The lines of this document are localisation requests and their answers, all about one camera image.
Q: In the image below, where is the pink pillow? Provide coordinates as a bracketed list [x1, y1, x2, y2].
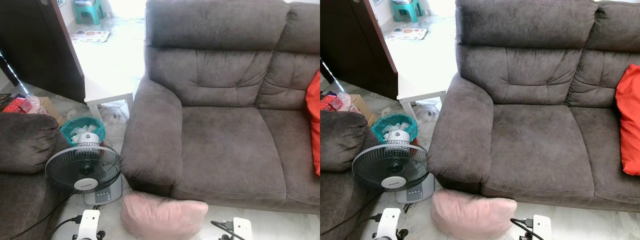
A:
[430, 188, 518, 240]
[120, 192, 209, 240]

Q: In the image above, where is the red pillow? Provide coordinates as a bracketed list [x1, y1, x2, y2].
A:
[305, 70, 320, 177]
[615, 63, 640, 177]

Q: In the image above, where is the grey-brown fabric sofa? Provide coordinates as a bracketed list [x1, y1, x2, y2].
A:
[427, 0, 640, 213]
[120, 0, 320, 216]

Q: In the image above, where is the printed floor mat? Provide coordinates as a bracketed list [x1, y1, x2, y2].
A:
[385, 27, 428, 41]
[70, 30, 111, 43]

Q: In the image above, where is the red box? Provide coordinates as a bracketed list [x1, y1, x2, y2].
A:
[320, 94, 346, 112]
[2, 97, 33, 114]

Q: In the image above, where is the grey-brown fabric armchair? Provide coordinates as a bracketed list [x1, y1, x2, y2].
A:
[0, 112, 76, 240]
[320, 110, 383, 240]

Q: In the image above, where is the cardboard box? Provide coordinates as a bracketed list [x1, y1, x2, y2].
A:
[35, 96, 66, 126]
[350, 94, 378, 123]

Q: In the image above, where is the teal waste basket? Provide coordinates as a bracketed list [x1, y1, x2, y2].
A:
[60, 116, 106, 147]
[371, 113, 418, 146]

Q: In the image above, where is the dark wooden door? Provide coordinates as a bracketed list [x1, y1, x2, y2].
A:
[320, 0, 399, 100]
[0, 0, 86, 103]

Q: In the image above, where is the black and grey table fan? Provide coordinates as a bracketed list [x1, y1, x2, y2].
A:
[352, 131, 435, 204]
[45, 132, 123, 206]

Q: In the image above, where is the white table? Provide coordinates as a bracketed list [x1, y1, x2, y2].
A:
[82, 70, 146, 123]
[397, 50, 458, 121]

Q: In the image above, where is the green plastic stool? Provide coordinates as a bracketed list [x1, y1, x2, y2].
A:
[392, 0, 425, 23]
[75, 0, 106, 26]

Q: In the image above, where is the black fan power cord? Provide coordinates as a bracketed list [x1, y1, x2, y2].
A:
[320, 192, 386, 236]
[2, 190, 76, 240]

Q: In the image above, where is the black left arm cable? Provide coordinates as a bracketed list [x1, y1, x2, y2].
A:
[47, 215, 83, 240]
[359, 213, 384, 240]

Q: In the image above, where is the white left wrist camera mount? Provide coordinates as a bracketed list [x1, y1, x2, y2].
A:
[77, 210, 101, 240]
[376, 208, 402, 240]

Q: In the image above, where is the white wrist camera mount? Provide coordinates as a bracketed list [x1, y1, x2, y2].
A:
[532, 215, 552, 240]
[376, 208, 402, 240]
[232, 217, 252, 240]
[77, 210, 101, 240]

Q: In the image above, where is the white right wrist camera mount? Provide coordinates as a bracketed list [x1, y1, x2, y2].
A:
[232, 217, 252, 240]
[532, 215, 552, 240]

